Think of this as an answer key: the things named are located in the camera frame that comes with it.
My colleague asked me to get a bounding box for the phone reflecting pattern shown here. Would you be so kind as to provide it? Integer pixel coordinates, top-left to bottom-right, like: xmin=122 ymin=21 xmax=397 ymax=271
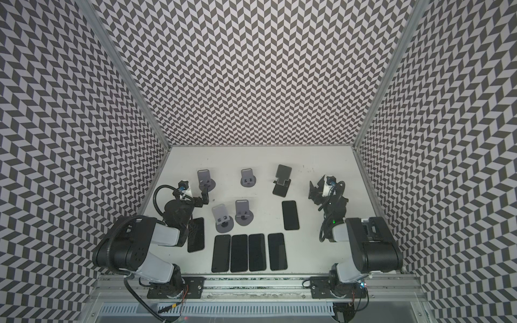
xmin=187 ymin=218 xmax=205 ymax=253

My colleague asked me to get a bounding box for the black phone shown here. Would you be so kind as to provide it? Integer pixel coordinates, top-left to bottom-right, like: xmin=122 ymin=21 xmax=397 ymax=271
xmin=249 ymin=234 xmax=267 ymax=272
xmin=281 ymin=201 xmax=300 ymax=231
xmin=268 ymin=233 xmax=288 ymax=271

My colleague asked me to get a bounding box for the black phone stand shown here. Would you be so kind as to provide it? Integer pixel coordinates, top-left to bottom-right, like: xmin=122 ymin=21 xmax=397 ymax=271
xmin=211 ymin=235 xmax=231 ymax=273

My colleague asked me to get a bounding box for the purple phone stand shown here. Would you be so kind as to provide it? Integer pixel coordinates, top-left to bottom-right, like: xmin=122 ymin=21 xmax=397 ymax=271
xmin=230 ymin=234 xmax=249 ymax=273

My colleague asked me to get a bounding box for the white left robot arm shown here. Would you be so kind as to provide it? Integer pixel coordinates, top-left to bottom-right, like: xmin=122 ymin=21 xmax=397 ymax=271
xmin=92 ymin=181 xmax=211 ymax=298

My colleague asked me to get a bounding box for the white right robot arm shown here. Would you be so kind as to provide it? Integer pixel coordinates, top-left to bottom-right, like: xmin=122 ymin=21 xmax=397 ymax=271
xmin=308 ymin=176 xmax=403 ymax=298

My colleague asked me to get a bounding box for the grey stand far left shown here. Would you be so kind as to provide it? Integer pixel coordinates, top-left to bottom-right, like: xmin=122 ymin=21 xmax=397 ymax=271
xmin=197 ymin=169 xmax=216 ymax=192

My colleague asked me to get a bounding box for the grey stand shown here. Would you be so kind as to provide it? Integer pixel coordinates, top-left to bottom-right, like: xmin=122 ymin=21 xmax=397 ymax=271
xmin=235 ymin=199 xmax=254 ymax=226
xmin=240 ymin=168 xmax=257 ymax=188
xmin=197 ymin=169 xmax=216 ymax=192
xmin=212 ymin=204 xmax=234 ymax=234

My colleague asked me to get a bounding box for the grey stand front left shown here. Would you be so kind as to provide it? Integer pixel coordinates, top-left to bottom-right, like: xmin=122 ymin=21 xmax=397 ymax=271
xmin=212 ymin=204 xmax=234 ymax=234

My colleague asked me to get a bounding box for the black stand back right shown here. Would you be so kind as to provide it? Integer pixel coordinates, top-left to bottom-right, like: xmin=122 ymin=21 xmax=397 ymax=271
xmin=273 ymin=164 xmax=292 ymax=198

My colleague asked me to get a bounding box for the grey stand front right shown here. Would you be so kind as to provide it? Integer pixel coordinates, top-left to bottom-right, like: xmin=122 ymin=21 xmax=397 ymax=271
xmin=235 ymin=199 xmax=254 ymax=226

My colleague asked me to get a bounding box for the grey stand back centre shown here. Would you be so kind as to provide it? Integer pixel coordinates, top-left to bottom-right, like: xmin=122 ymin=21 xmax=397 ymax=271
xmin=240 ymin=168 xmax=257 ymax=188

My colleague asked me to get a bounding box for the white ventilation grille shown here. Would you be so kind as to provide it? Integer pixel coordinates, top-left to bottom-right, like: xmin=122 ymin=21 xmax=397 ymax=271
xmin=98 ymin=303 xmax=335 ymax=318

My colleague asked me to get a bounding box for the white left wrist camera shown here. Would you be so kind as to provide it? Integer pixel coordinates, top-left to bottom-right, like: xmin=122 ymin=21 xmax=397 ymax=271
xmin=174 ymin=180 xmax=193 ymax=201

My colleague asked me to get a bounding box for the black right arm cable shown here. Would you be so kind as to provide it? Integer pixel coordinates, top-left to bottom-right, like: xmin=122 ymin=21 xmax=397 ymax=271
xmin=318 ymin=180 xmax=349 ymax=244

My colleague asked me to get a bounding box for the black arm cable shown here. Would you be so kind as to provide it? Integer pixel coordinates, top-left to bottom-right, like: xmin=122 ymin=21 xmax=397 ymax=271
xmin=318 ymin=180 xmax=349 ymax=244
xmin=104 ymin=184 xmax=191 ymax=323

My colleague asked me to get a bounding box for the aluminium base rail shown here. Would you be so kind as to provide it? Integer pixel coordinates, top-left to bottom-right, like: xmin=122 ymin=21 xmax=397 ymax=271
xmin=92 ymin=272 xmax=425 ymax=301

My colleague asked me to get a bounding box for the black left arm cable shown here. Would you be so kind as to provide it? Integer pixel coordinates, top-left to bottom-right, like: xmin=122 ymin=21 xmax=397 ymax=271
xmin=104 ymin=184 xmax=191 ymax=323

